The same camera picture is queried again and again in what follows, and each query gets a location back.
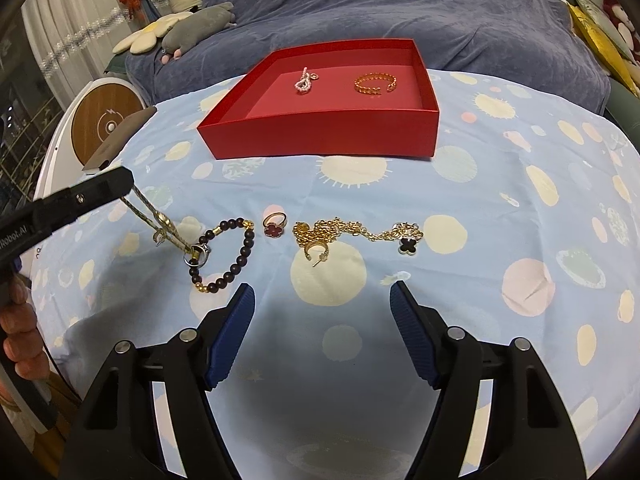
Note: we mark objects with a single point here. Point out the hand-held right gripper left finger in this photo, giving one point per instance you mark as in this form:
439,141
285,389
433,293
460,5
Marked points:
232,335

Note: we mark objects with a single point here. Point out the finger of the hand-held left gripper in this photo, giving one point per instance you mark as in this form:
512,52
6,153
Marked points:
85,195

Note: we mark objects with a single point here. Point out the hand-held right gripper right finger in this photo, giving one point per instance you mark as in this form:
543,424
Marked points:
412,332

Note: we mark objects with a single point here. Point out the gold hoop earring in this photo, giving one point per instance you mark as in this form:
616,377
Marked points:
310,251

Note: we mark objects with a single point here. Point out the red jewelry box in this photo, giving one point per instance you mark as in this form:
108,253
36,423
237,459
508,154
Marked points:
325,130

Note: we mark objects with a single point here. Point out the person's left hand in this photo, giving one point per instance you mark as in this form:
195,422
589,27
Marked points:
20,340

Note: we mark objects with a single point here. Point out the grey smartphone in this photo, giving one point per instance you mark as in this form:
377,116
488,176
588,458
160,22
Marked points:
120,135

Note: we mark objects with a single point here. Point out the planet print blue tablecloth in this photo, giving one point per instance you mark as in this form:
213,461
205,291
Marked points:
450,200

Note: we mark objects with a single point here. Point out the white curtain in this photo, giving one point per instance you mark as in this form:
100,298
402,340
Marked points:
75,25

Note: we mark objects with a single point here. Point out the flower shaped cushion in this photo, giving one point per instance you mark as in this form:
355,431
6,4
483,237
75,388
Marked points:
145,35

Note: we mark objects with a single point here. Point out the grey plush toy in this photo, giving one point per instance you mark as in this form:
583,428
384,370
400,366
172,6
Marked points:
200,22

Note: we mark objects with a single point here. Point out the gold bangle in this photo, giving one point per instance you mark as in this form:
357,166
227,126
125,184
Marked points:
359,82

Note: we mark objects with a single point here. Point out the green sofa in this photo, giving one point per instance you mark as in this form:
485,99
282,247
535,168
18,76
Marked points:
620,105

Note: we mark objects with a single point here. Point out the blue sofa blanket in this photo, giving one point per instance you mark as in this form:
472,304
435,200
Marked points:
400,5

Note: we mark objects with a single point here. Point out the yellow cushion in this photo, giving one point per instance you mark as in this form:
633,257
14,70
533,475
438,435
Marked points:
600,40

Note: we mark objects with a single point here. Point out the silver green cushion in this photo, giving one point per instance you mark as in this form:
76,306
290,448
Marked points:
587,7

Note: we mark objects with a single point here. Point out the red monkey plush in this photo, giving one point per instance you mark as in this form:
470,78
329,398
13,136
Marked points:
622,20

